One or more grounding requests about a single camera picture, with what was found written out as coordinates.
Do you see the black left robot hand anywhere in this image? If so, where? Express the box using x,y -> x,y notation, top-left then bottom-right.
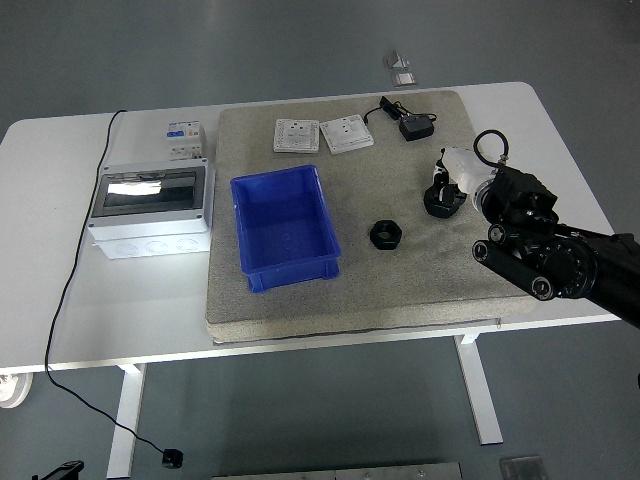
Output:
30,458 -> 85,480

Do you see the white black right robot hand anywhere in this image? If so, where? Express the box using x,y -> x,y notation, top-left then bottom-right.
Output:
428,145 -> 500,207

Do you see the large black hex nut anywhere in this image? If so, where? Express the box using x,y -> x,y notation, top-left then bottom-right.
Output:
423,182 -> 469,220

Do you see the small black hex nut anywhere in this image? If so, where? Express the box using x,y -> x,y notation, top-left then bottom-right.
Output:
369,219 -> 404,251

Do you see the blue plastic box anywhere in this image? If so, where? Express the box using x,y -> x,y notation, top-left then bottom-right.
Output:
229,164 -> 343,294

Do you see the grey distribution box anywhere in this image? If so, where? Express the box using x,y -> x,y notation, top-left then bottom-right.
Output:
86,158 -> 216,261

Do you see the black power adapter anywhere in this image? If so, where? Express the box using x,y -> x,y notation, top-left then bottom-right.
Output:
398,114 -> 435,143

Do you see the white table leg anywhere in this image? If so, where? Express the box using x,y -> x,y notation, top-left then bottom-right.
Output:
453,333 -> 505,447
106,363 -> 148,480

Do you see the person's white shoe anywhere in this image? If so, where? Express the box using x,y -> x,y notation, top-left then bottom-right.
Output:
0,372 -> 34,410

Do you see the grey-brown foam mat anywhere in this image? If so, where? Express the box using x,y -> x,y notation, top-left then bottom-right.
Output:
204,89 -> 537,345

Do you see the white socket panel grid back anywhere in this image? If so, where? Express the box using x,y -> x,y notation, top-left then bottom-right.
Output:
272,118 -> 321,154

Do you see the grey metal plate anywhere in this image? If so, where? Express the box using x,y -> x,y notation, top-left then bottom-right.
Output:
210,461 -> 464,480

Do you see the white circuit breaker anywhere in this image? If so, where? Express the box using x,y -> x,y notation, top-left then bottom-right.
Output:
163,121 -> 208,162

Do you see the dark grey floor plate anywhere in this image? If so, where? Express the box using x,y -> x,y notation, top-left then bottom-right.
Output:
499,454 -> 545,480

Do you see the black adapter cord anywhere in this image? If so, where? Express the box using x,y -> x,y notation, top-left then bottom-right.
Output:
363,95 -> 439,126

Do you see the long black power cable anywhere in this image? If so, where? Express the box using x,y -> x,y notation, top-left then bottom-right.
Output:
43,108 -> 185,470

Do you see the white wall socket panel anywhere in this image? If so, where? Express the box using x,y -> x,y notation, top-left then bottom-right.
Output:
319,113 -> 375,156

